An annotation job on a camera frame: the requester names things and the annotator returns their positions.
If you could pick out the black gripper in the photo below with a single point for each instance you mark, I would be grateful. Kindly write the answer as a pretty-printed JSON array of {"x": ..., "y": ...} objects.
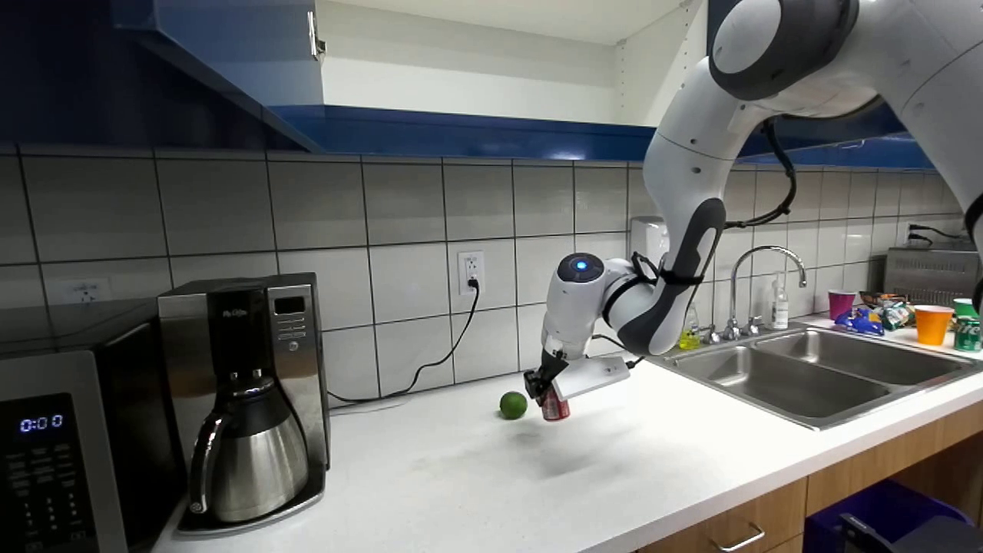
[{"x": 540, "y": 380}]

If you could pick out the red soda can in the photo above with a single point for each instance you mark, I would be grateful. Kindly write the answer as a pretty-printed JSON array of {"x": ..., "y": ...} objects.
[{"x": 555, "y": 405}]

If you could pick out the blue upper cabinet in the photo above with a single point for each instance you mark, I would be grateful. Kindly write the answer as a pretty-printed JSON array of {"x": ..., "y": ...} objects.
[{"x": 437, "y": 78}]

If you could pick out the green lime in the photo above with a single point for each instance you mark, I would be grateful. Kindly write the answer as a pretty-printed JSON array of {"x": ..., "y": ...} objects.
[{"x": 512, "y": 405}]

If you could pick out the yellow dish soap bottle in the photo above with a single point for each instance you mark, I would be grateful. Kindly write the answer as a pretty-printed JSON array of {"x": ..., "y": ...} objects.
[{"x": 689, "y": 339}]

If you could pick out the chrome sink faucet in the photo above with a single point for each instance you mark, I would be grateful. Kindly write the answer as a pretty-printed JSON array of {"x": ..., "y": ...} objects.
[{"x": 746, "y": 304}]

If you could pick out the white hand soap bottle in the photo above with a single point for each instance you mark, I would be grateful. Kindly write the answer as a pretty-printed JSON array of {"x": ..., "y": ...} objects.
[{"x": 777, "y": 308}]

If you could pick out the stainless steel double sink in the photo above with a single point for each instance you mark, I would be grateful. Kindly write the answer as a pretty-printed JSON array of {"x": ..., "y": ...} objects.
[{"x": 821, "y": 380}]

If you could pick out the purple plastic cup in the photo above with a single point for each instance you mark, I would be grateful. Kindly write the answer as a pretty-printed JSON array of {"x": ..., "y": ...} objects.
[{"x": 840, "y": 302}]

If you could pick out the stainless steel coffee carafe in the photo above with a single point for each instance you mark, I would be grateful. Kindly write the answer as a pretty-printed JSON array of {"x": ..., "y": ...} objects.
[{"x": 248, "y": 456}]

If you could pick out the blue recycling bin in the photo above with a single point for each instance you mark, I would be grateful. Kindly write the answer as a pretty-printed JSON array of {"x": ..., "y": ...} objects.
[{"x": 887, "y": 507}]

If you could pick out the orange plastic cup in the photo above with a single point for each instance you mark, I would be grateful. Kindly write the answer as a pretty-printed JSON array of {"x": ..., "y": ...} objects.
[{"x": 931, "y": 323}]

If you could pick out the steel appliance on counter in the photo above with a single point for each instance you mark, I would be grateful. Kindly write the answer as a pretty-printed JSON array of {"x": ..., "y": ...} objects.
[{"x": 931, "y": 275}]

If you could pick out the green plastic cup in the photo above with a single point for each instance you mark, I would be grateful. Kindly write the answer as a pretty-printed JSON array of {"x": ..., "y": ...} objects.
[{"x": 964, "y": 329}]

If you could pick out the black microwave oven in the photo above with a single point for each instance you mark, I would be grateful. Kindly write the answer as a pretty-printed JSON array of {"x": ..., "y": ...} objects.
[{"x": 88, "y": 439}]

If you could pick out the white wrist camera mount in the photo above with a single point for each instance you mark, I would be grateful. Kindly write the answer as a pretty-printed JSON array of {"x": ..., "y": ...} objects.
[{"x": 588, "y": 372}]

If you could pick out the white wall power outlet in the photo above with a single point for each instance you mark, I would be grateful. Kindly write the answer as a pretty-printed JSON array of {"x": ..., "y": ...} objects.
[{"x": 470, "y": 269}]

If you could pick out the white wall soap dispenser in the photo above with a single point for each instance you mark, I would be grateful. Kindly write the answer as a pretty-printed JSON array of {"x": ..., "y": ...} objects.
[{"x": 649, "y": 236}]

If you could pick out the wooden drawer with handle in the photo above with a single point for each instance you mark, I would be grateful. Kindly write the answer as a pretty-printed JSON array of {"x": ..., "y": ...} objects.
[{"x": 769, "y": 524}]

